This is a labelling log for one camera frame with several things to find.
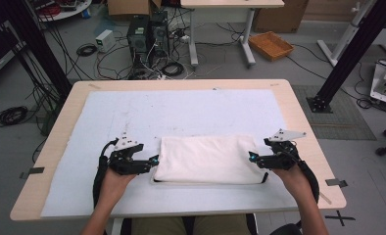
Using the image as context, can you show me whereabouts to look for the person's khaki trousers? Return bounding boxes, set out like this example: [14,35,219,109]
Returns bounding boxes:
[129,213,253,235]

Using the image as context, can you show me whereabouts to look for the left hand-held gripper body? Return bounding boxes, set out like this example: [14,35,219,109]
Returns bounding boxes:
[107,131,151,176]

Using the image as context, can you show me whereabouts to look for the black aluminium post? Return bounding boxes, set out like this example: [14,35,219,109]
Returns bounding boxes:
[3,0,73,100]
[306,0,386,115]

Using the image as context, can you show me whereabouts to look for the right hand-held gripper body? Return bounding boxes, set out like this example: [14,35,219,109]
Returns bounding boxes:
[257,128,308,171]

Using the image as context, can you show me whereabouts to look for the white tank top black trim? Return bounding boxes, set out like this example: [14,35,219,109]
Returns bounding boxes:
[150,133,270,186]

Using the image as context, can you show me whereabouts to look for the white foam mat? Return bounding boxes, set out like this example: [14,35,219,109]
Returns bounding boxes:
[39,88,302,219]

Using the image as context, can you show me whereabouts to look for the round white table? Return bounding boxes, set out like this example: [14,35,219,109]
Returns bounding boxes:
[26,0,94,24]

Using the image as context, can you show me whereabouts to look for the black computer tower green label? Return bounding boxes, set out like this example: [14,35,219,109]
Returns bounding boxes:
[125,14,151,64]

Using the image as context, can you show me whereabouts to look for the large closed cardboard box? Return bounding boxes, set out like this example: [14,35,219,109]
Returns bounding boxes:
[252,0,311,34]

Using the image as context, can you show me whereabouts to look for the grey floor mat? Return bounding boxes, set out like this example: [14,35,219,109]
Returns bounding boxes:
[291,84,378,142]

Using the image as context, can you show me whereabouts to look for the black chair seat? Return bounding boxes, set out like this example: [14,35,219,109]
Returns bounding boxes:
[268,222,304,235]

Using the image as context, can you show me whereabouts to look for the large black cable coil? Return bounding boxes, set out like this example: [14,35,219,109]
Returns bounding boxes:
[0,105,29,128]

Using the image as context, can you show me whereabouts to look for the open cardboard box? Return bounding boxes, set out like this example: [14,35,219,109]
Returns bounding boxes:
[106,0,163,18]

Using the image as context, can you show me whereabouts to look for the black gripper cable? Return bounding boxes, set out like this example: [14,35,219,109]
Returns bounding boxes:
[92,138,121,209]
[290,140,320,204]

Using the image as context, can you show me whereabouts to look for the white power supply box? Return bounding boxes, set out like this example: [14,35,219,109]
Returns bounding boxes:
[94,28,117,54]

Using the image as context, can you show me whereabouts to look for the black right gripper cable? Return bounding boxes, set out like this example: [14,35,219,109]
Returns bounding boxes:
[290,140,320,204]

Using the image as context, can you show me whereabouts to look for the small black cable coil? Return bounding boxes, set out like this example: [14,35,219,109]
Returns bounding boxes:
[75,42,98,58]

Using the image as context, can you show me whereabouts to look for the white table leg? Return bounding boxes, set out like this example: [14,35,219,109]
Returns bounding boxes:
[110,217,125,235]

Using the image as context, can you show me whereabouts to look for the person's right hand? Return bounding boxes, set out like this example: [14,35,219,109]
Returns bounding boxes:
[271,165,310,199]

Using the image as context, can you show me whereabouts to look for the white-legged wooden desk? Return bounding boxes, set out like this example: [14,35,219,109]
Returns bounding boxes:
[179,0,286,69]

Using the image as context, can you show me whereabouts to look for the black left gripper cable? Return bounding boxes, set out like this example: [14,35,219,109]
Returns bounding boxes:
[92,138,121,209]

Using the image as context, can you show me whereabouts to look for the orange wicker basket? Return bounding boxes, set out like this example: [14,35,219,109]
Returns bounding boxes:
[247,30,295,63]

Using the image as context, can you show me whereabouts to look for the person's left hand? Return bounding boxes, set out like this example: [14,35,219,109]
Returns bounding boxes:
[101,166,139,205]

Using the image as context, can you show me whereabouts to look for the black tape strip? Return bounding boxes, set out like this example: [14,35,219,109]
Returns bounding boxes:
[19,166,46,180]
[324,177,349,189]

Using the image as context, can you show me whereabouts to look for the white metal stand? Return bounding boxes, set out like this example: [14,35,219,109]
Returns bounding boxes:
[315,0,380,69]

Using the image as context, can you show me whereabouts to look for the grey shelf unit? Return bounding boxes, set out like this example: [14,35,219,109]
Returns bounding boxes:
[0,20,27,85]

